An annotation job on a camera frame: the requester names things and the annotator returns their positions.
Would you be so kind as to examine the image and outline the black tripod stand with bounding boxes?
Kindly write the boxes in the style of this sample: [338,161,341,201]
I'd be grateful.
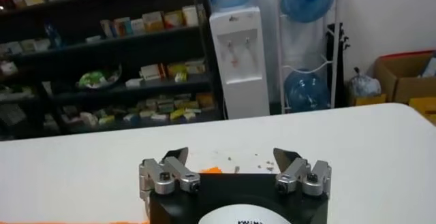
[326,22,351,109]

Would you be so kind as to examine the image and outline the white water dispenser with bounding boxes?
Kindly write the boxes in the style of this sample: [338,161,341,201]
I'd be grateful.
[208,6,270,120]

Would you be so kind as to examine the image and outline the orange t-shirt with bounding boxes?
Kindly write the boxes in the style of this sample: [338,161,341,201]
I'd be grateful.
[0,166,223,224]

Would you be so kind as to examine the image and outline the scattered dark crumbs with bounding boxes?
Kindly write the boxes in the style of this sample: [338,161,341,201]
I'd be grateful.
[226,152,277,174]

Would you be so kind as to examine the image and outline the open red-edged cardboard box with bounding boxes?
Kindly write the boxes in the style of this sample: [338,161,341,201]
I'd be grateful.
[374,50,436,103]

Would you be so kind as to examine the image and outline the blue white package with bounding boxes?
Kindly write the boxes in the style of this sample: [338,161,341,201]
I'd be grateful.
[422,53,436,78]

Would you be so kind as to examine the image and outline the bowl of green snacks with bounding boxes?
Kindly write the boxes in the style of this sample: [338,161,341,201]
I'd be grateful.
[75,64,123,90]

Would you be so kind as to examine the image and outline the yellow cardboard box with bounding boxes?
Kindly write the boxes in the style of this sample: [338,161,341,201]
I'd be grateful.
[408,96,436,124]

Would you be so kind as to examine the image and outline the black shelving unit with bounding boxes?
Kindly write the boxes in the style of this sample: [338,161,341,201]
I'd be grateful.
[0,0,224,141]

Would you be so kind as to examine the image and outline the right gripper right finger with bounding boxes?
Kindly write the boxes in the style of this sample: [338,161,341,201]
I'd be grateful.
[272,147,332,198]

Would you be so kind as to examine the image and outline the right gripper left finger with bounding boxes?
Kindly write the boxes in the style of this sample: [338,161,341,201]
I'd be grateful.
[138,147,202,199]

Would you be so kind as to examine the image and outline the white tied plastic bag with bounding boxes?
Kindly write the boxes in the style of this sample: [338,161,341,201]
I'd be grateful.
[347,67,382,99]

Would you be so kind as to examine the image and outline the small yellow box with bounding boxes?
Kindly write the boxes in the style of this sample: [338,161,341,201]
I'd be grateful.
[350,94,388,106]

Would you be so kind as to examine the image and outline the white metal jug rack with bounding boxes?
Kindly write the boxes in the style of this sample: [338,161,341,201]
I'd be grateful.
[274,0,341,114]

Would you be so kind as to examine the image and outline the red white medicine box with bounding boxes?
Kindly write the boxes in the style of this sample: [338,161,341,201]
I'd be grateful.
[139,63,168,82]

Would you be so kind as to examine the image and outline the small flat white box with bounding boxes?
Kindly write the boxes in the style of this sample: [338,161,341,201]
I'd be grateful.
[125,78,144,89]

